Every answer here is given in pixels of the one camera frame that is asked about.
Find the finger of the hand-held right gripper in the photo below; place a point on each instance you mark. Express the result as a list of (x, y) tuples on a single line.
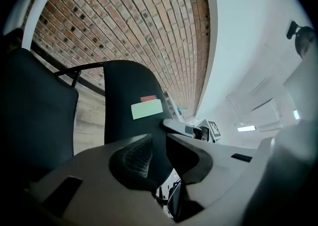
[(174, 125)]

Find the pale green sticky note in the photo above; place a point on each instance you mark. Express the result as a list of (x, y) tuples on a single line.
[(146, 109)]

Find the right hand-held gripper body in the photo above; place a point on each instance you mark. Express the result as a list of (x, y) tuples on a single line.
[(213, 130)]

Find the ceiling light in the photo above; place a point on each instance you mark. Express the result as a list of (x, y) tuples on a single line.
[(246, 128)]

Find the black folding chair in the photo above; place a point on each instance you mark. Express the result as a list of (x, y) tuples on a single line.
[(129, 83)]

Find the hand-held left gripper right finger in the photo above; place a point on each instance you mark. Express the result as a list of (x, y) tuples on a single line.
[(223, 170)]

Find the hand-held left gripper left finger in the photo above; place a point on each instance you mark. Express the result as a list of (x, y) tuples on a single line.
[(94, 190)]

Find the black wall camera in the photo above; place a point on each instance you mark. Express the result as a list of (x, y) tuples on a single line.
[(304, 38)]

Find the red tape piece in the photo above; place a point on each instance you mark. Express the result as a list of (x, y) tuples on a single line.
[(148, 98)]

